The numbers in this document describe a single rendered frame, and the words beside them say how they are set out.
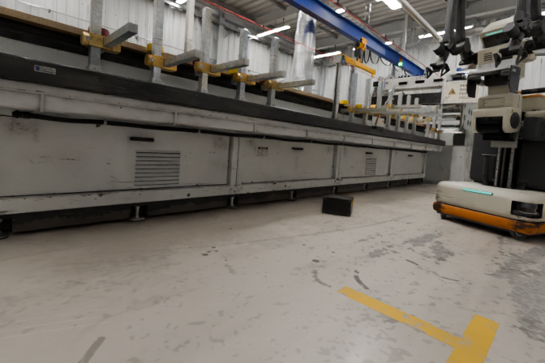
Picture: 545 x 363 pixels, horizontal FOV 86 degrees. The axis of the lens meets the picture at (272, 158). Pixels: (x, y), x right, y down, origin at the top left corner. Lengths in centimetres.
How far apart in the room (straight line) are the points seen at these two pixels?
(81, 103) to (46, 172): 38
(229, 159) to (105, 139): 76
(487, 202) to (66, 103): 235
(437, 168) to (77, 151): 492
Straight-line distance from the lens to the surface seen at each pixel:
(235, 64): 146
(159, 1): 159
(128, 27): 118
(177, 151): 180
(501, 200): 231
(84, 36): 142
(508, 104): 242
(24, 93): 139
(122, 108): 145
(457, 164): 525
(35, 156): 162
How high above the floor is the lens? 47
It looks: 3 degrees down
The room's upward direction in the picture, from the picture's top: 4 degrees clockwise
